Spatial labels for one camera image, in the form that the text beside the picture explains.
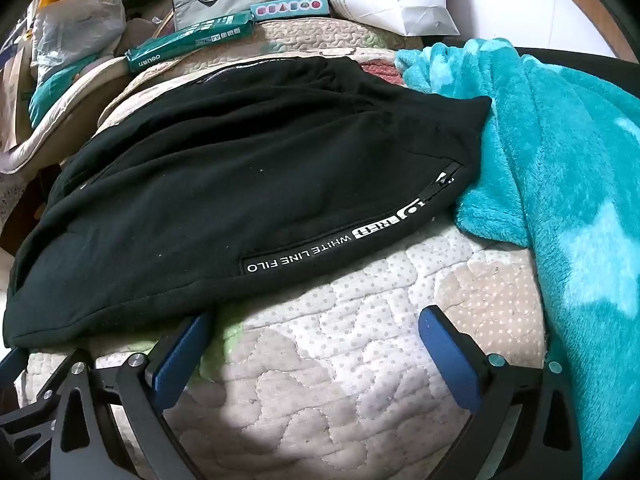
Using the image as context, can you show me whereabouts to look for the light blue shapes box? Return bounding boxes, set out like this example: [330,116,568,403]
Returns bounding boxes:
[250,0,330,21]

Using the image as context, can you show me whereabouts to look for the clear plastic bag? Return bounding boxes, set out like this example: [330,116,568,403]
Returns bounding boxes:
[30,0,126,86]

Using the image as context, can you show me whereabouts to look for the black pants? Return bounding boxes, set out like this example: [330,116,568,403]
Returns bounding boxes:
[2,55,493,351]

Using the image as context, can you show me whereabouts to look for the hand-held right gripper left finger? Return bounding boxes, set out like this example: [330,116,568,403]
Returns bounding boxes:
[0,311,214,480]

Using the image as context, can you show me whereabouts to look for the beige quilted cushion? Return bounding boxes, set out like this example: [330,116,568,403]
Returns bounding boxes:
[0,55,131,173]

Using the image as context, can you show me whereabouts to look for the green paper pack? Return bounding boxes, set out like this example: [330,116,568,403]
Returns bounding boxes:
[125,12,256,73]

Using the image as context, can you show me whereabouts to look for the teal star fleece blanket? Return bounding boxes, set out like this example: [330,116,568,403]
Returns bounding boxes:
[395,37,640,480]

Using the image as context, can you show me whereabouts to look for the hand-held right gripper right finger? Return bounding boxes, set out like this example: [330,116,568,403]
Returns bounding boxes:
[419,305,583,480]

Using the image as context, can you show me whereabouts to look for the beige quilted mat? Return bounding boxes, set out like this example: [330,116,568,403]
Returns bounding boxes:
[15,15,551,480]

